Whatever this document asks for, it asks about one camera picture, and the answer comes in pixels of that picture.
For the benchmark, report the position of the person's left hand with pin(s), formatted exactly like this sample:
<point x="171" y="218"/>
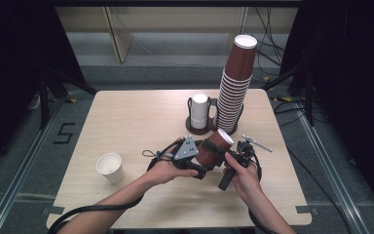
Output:
<point x="162" y="172"/>

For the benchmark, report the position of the white paper cup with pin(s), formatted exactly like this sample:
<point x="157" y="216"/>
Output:
<point x="110" y="167"/>

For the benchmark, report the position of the beige wooden partition post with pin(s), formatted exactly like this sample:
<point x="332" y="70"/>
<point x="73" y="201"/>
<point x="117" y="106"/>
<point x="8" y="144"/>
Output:
<point x="118" y="35"/>

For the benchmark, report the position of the stack of white cups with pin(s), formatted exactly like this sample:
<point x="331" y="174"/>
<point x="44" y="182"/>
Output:
<point x="199" y="110"/>

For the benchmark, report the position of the black metal stand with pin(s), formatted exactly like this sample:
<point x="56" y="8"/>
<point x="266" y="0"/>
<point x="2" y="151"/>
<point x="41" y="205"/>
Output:
<point x="45" y="97"/>
<point x="308" y="97"/>

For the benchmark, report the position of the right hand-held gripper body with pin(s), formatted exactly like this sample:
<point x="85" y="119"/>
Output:
<point x="246" y="152"/>

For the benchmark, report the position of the brown paper cup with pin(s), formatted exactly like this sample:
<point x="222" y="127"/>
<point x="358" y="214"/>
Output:
<point x="209" y="159"/>

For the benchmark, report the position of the aluminium floor rail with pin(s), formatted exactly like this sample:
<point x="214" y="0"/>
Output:
<point x="19" y="169"/>
<point x="334" y="169"/>

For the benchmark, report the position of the person's right hand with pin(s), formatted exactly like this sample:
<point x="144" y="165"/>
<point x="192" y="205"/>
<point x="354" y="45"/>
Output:
<point x="248" y="183"/>

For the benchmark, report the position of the black tape strip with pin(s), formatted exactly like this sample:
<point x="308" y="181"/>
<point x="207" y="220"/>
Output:
<point x="53" y="210"/>
<point x="305" y="209"/>

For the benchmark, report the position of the dark brown cup holder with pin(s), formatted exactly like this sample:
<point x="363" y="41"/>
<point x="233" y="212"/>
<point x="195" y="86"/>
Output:
<point x="198" y="131"/>

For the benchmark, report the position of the stack of brown cups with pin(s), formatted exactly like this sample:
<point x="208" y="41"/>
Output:
<point x="232" y="97"/>

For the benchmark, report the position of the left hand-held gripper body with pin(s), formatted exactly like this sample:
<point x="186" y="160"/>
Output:
<point x="186" y="149"/>

